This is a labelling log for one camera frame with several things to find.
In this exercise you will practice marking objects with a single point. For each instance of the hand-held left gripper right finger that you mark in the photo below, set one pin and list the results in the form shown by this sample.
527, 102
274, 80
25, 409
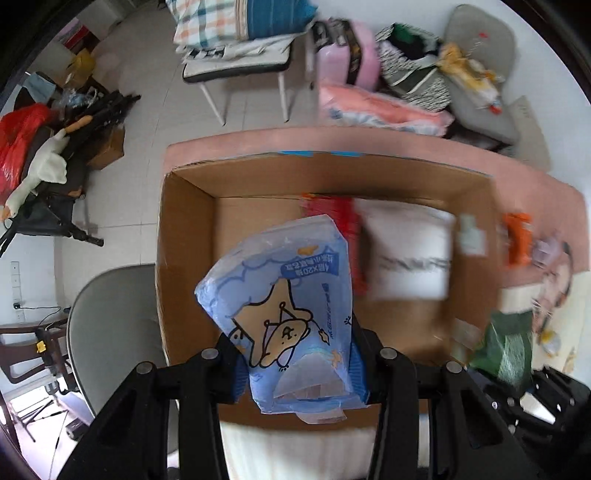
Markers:
356, 369

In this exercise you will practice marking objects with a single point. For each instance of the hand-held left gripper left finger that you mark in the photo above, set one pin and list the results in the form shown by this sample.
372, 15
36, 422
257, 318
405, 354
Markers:
239, 374

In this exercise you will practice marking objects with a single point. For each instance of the blue cartoon tissue pack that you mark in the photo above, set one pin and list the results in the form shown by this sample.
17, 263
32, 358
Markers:
281, 304

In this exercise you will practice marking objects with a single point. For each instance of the white soft packet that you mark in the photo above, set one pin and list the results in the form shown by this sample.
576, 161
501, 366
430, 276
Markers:
411, 254

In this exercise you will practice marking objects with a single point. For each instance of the red soft packet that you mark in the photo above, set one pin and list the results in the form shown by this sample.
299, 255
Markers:
339, 226

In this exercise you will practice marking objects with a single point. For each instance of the green plastic packet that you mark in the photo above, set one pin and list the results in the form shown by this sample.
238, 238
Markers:
505, 346

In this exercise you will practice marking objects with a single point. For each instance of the printed blanket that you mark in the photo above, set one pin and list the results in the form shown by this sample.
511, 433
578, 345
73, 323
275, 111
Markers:
558, 314

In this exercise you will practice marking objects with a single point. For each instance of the grey round chair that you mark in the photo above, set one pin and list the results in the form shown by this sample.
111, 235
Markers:
115, 341

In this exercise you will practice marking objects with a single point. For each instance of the orange packet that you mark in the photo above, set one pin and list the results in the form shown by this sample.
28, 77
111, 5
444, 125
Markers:
518, 237

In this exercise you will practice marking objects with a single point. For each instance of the pale green small packet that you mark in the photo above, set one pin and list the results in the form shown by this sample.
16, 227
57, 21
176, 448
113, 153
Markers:
471, 235

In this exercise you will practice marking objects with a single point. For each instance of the brown wooden chair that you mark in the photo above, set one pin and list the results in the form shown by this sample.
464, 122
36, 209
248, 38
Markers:
32, 350

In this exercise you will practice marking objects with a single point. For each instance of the pink folded blanket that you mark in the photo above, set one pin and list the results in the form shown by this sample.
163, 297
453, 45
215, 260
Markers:
383, 108

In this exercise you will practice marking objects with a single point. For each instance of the small cardboard box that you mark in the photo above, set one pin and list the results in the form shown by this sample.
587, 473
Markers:
107, 147

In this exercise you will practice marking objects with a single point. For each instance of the white goose plush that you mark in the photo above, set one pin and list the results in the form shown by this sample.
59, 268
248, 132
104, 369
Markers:
41, 168

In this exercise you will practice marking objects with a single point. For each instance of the black tripod bundle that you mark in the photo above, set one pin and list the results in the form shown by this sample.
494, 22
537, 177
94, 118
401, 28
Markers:
92, 124

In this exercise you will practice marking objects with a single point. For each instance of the white-legged chair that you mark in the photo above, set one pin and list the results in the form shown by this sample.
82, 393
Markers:
240, 69

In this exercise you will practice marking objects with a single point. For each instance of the black white patterned bag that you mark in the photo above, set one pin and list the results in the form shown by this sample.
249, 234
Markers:
415, 62

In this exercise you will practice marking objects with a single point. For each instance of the pink suitcase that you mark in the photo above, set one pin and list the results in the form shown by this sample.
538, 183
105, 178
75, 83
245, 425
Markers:
346, 53

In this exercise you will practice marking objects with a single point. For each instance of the red plastic bag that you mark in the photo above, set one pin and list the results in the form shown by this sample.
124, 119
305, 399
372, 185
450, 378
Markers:
18, 143

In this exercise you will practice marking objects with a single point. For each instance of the yellow plush toy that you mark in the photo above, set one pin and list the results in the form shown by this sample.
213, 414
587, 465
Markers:
471, 69

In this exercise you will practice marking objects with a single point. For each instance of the grey armchair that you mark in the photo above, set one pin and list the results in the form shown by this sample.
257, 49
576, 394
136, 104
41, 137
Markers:
485, 69

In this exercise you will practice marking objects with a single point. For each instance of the plaid pillow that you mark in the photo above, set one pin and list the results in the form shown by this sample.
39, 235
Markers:
231, 21

